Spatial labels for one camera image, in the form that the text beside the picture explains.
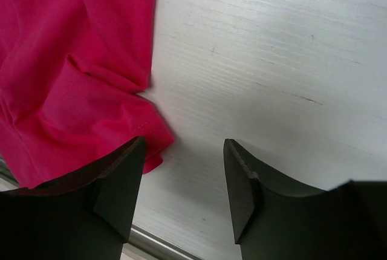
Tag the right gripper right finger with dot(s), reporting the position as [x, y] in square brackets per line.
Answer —
[275, 216]

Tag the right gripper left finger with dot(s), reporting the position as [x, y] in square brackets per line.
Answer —
[69, 211]

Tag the pink t-shirt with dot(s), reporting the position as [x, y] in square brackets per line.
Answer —
[71, 76]

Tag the aluminium table rail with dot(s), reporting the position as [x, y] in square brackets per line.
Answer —
[157, 245]

